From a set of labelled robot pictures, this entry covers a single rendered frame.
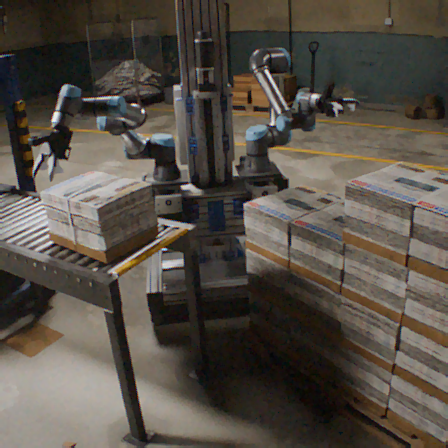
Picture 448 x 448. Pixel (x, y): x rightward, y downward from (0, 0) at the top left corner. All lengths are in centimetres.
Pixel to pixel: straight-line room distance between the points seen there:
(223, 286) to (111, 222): 111
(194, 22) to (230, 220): 108
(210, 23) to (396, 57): 611
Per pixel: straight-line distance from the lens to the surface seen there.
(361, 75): 882
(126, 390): 208
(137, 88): 958
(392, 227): 175
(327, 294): 207
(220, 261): 309
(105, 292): 182
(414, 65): 859
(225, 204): 276
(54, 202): 205
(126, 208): 192
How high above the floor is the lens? 165
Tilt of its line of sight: 23 degrees down
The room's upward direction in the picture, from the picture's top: 3 degrees counter-clockwise
